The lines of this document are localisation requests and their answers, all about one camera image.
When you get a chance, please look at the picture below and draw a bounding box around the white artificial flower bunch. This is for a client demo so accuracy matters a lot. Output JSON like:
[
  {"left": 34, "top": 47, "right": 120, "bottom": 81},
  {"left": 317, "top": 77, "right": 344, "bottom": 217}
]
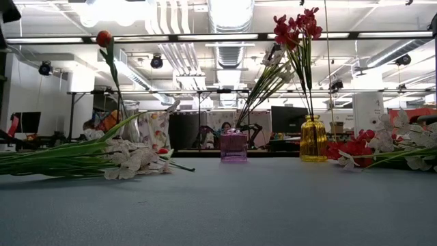
[
  {"left": 0, "top": 136, "right": 175, "bottom": 181},
  {"left": 0, "top": 98, "right": 181, "bottom": 178},
  {"left": 234, "top": 42, "right": 296, "bottom": 130},
  {"left": 336, "top": 109, "right": 437, "bottom": 173}
]

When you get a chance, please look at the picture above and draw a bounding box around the pink ribbed glass vase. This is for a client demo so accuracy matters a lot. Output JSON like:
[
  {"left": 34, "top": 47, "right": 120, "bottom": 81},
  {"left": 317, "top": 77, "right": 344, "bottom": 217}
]
[{"left": 219, "top": 128, "right": 249, "bottom": 163}]

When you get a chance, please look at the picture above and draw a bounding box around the clear glass vase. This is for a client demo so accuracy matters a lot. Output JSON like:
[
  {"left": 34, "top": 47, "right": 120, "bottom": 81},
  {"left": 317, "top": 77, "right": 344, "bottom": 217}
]
[{"left": 119, "top": 99, "right": 141, "bottom": 143}]

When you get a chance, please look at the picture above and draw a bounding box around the yellow ribbed glass vase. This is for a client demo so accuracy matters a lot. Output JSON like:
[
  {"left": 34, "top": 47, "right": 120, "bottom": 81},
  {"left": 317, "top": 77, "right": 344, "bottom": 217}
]
[{"left": 299, "top": 114, "right": 328, "bottom": 163}]

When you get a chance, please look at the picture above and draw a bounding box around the black partition panel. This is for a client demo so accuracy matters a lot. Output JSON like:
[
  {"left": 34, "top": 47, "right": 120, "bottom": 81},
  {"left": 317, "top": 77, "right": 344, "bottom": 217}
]
[{"left": 169, "top": 111, "right": 203, "bottom": 151}]

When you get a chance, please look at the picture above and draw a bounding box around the floral curtain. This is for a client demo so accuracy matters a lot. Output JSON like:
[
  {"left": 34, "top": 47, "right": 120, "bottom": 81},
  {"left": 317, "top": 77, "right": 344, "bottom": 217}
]
[
  {"left": 204, "top": 111, "right": 272, "bottom": 151},
  {"left": 138, "top": 111, "right": 171, "bottom": 152}
]

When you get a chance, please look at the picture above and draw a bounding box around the large black monitor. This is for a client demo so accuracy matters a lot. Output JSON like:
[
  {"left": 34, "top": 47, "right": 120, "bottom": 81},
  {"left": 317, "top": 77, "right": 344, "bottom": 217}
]
[{"left": 271, "top": 105, "right": 309, "bottom": 135}]

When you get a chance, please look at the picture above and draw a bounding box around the brown cardboard box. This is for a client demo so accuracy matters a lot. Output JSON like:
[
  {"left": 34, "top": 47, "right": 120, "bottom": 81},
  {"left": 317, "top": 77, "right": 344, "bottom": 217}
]
[{"left": 329, "top": 121, "right": 345, "bottom": 135}]

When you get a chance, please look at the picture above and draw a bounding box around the white pillar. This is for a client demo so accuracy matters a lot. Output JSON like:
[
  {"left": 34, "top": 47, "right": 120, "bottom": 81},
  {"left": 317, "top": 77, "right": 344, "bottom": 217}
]
[{"left": 352, "top": 91, "right": 386, "bottom": 151}]

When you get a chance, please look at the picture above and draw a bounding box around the small black monitor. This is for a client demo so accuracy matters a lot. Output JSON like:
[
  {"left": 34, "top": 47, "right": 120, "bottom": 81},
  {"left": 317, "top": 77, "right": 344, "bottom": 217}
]
[{"left": 10, "top": 111, "right": 42, "bottom": 135}]

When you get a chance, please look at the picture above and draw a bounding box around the orange partition screen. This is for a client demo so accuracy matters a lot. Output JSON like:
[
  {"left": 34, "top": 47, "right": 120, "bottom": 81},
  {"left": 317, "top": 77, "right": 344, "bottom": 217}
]
[{"left": 387, "top": 107, "right": 437, "bottom": 137}]

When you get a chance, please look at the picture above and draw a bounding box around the black rig frame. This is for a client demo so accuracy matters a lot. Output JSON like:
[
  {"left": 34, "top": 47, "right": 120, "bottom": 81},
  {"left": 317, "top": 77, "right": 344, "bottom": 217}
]
[{"left": 0, "top": 13, "right": 437, "bottom": 159}]

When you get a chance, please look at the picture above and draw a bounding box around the black background stand frame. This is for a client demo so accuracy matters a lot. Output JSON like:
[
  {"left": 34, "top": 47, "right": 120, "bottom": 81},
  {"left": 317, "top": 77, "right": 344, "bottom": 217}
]
[{"left": 67, "top": 89, "right": 252, "bottom": 151}]

